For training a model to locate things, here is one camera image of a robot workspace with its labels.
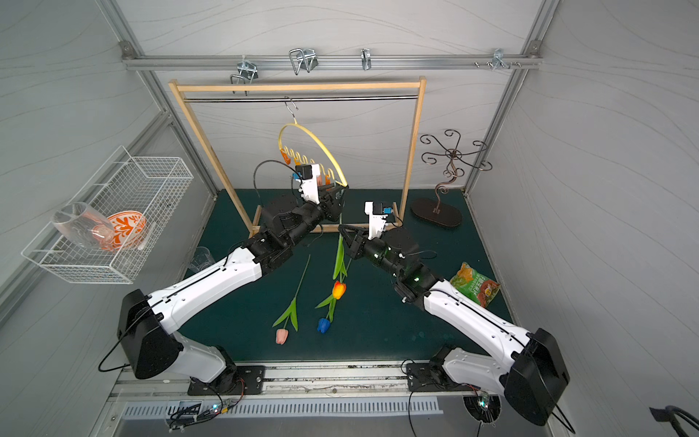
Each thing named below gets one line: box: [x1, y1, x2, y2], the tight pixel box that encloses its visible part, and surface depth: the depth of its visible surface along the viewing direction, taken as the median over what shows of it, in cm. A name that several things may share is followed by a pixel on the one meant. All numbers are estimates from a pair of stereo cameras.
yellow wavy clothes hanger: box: [277, 96, 349, 188], surface depth 66 cm
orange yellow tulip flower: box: [333, 213, 348, 301], surface depth 70 cm
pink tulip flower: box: [272, 254, 312, 346], surface depth 85 cm
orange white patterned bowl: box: [92, 210, 148, 251], surface depth 67 cm
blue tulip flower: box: [314, 294, 337, 335], surface depth 86 cm
